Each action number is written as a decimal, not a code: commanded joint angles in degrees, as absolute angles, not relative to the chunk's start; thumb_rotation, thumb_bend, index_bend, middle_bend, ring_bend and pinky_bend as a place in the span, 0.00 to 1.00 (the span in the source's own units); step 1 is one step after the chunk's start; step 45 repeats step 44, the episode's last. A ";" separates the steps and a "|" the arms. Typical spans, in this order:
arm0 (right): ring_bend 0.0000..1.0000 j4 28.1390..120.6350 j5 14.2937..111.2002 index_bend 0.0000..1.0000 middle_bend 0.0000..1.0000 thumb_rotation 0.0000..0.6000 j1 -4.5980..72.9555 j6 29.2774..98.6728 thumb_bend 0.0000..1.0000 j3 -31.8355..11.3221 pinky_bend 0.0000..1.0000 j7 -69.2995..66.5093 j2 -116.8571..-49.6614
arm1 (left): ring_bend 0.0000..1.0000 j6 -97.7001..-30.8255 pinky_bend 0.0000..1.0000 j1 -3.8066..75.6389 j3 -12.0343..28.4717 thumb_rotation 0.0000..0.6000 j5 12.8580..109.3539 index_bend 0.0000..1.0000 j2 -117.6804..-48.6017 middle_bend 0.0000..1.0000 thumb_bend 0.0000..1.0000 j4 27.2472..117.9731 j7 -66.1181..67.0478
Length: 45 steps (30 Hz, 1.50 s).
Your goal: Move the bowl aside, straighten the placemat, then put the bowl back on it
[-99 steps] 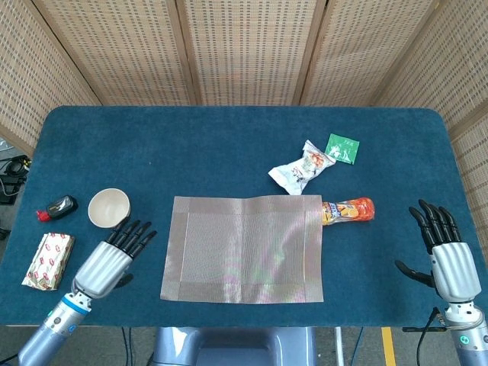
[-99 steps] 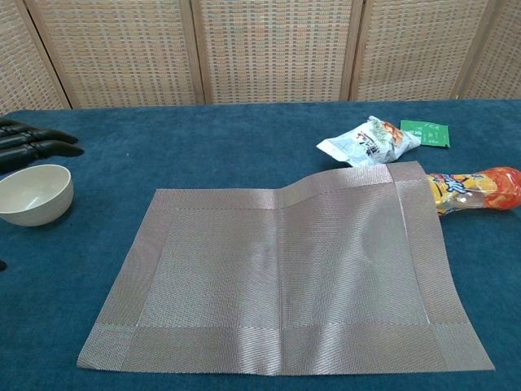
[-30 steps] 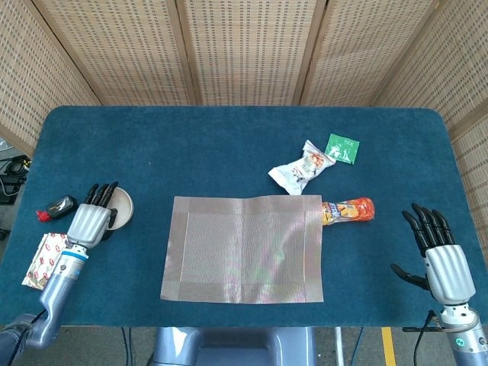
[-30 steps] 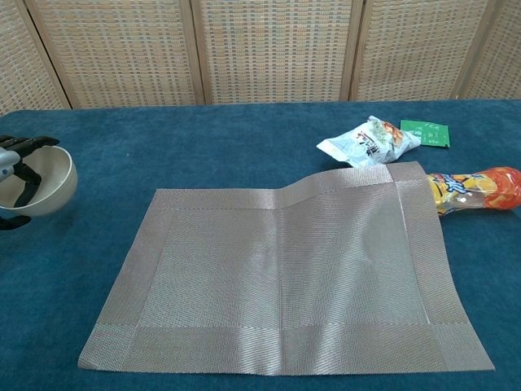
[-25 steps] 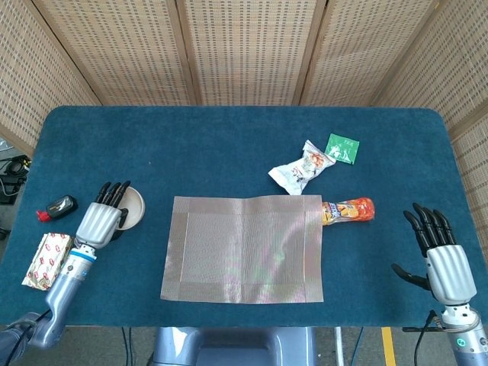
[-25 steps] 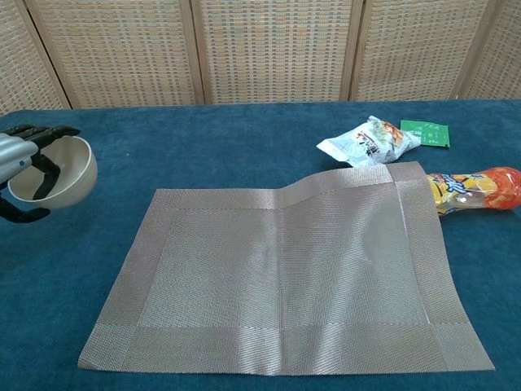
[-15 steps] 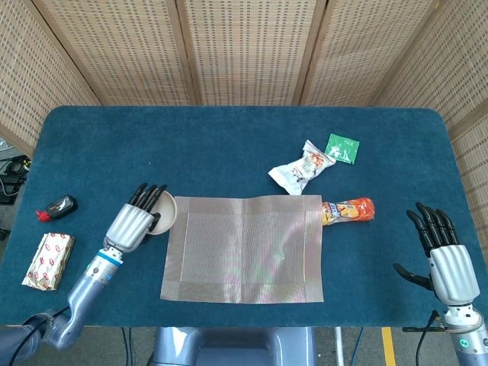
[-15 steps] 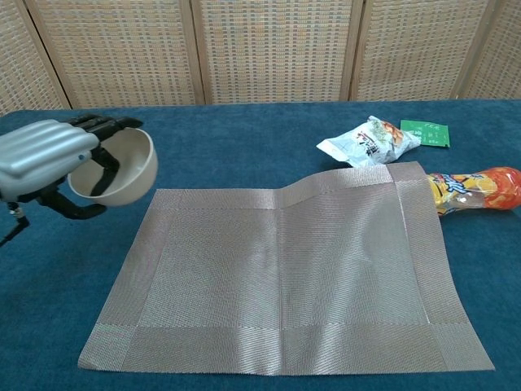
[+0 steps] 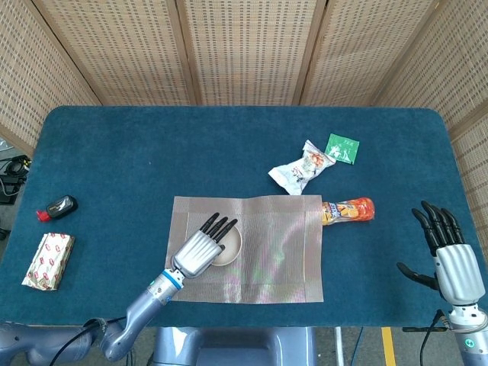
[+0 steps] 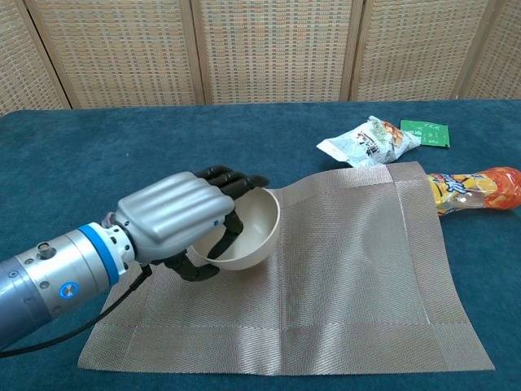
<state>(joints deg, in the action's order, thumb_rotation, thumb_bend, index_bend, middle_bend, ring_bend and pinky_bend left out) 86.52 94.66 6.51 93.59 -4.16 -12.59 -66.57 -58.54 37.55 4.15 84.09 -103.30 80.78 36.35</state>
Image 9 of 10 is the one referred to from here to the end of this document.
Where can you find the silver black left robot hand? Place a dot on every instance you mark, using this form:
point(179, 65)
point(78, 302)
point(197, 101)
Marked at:
point(198, 251)

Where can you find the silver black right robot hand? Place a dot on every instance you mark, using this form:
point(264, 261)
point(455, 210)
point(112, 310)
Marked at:
point(461, 270)

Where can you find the white ceramic bowl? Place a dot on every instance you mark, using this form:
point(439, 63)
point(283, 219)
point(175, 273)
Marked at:
point(230, 251)

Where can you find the brown woven placemat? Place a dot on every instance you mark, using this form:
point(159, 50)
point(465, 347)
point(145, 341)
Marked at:
point(274, 248)

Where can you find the iced tea bottle orange label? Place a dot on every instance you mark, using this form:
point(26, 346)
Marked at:
point(350, 209)

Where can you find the white snack bag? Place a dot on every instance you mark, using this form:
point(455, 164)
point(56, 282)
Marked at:
point(297, 171)

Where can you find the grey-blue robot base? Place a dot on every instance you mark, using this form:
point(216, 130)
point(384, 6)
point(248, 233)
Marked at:
point(228, 350)

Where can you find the woven bamboo screen panel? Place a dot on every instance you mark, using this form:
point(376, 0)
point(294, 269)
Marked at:
point(251, 49)
point(450, 65)
point(474, 171)
point(362, 49)
point(30, 76)
point(126, 49)

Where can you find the blue velvet table cover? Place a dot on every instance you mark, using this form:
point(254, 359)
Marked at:
point(114, 152)

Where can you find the white table leg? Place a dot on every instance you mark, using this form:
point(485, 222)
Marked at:
point(339, 347)

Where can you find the small black bottle red cap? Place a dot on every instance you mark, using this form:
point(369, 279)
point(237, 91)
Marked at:
point(61, 206)

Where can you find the red white patterned packet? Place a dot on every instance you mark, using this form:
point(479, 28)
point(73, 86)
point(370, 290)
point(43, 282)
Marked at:
point(47, 261)

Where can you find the green tea sachet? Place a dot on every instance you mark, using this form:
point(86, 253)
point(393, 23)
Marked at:
point(343, 148)

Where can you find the black electronic equipment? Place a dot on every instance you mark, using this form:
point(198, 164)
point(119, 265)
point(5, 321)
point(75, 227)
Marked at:
point(15, 167)

